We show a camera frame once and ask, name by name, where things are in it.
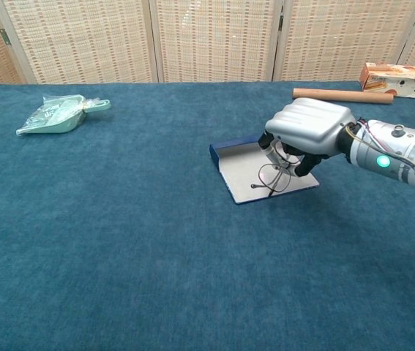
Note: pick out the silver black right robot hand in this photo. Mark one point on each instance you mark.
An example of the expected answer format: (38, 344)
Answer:
(309, 124)

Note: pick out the thin wire-frame eyeglasses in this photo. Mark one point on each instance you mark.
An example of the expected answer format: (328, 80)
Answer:
(254, 186)

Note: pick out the blue glasses case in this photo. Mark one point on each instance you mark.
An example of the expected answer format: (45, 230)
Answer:
(240, 172)

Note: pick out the wooden rolling pin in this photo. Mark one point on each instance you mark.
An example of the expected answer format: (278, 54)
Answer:
(368, 97)

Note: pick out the orange biscuit box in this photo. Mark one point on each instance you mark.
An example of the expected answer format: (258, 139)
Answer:
(393, 78)

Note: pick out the bamboo folding screen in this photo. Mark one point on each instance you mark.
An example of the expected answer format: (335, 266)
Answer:
(211, 36)

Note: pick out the blue table cloth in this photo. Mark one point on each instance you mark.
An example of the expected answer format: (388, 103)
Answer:
(119, 219)

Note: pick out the green dustpan in plastic bag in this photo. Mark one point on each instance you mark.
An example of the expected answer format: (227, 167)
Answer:
(57, 117)

